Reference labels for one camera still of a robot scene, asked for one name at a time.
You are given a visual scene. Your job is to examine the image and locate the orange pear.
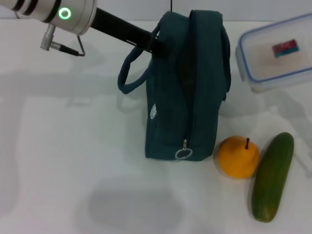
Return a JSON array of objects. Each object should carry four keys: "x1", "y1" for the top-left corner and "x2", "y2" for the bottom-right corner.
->
[{"x1": 217, "y1": 136, "x2": 260, "y2": 179}]

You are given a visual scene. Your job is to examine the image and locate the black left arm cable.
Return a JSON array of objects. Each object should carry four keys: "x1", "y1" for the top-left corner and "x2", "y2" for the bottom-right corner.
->
[{"x1": 40, "y1": 24, "x2": 86, "y2": 58}]

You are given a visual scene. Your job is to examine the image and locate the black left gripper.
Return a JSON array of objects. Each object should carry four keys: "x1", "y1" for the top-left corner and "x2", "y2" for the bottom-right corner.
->
[{"x1": 90, "y1": 7, "x2": 172, "y2": 59}]

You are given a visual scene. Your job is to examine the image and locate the clear plastic box blue rim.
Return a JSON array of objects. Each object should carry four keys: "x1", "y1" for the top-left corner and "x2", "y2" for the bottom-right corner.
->
[{"x1": 235, "y1": 13, "x2": 312, "y2": 93}]

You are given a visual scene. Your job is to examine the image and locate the teal fabric lunch bag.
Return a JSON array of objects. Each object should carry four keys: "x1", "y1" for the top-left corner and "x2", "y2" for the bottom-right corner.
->
[{"x1": 117, "y1": 9, "x2": 231, "y2": 161}]

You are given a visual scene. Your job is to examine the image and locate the green cucumber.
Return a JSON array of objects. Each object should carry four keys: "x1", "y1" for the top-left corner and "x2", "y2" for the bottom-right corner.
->
[{"x1": 251, "y1": 132, "x2": 295, "y2": 223}]

